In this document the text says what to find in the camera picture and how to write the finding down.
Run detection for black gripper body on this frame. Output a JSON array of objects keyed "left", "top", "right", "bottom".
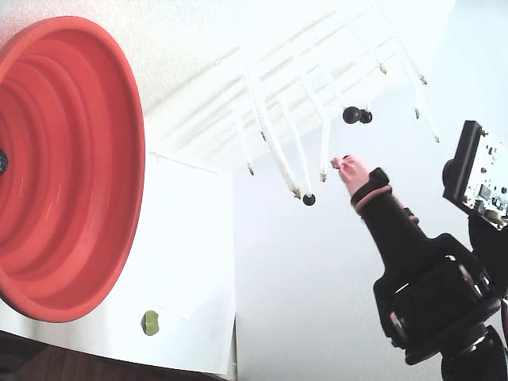
[{"left": 372, "top": 233, "right": 503, "bottom": 367}]

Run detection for red collapsible silicone cup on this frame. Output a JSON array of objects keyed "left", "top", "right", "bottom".
[{"left": 0, "top": 15, "right": 146, "bottom": 323}]

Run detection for bent white pipe cleaner stem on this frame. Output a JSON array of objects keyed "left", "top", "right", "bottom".
[{"left": 299, "top": 69, "right": 330, "bottom": 183}]

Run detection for thick white pipe cleaner stem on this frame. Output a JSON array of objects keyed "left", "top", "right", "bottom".
[{"left": 242, "top": 63, "right": 302, "bottom": 199}]

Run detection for short white pipe cleaner stem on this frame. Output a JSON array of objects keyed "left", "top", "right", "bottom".
[{"left": 253, "top": 106, "right": 267, "bottom": 142}]

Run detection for white paper sheet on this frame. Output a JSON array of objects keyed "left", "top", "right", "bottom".
[{"left": 118, "top": 152, "right": 233, "bottom": 321}]

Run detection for white foam board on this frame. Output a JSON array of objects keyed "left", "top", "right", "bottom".
[{"left": 0, "top": 0, "right": 456, "bottom": 175}]

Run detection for green leaf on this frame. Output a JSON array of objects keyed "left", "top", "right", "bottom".
[{"left": 141, "top": 310, "right": 160, "bottom": 337}]

